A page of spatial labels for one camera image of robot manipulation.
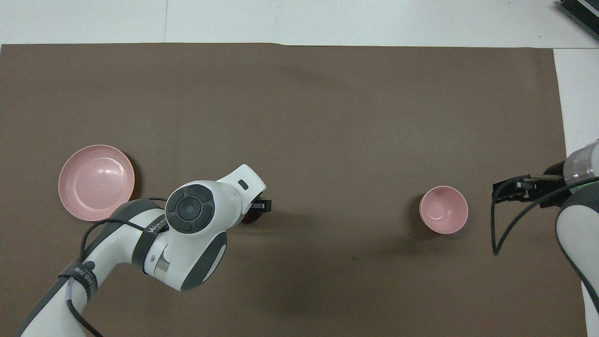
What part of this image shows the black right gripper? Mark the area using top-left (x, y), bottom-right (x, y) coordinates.
top-left (494, 161), bottom-right (568, 206)

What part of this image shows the pink bowl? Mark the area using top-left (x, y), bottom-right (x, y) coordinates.
top-left (419, 186), bottom-right (469, 235)

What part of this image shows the pink plate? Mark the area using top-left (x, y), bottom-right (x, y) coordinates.
top-left (58, 145), bottom-right (136, 222)

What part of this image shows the brown table mat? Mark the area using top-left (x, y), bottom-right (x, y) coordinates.
top-left (0, 43), bottom-right (588, 337)

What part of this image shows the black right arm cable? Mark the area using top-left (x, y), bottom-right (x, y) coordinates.
top-left (490, 174), bottom-right (599, 256)

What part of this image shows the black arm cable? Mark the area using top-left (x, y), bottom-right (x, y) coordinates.
top-left (490, 174), bottom-right (599, 256)
top-left (66, 197), bottom-right (170, 337)

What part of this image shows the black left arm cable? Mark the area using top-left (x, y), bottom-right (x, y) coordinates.
top-left (66, 197), bottom-right (170, 337)

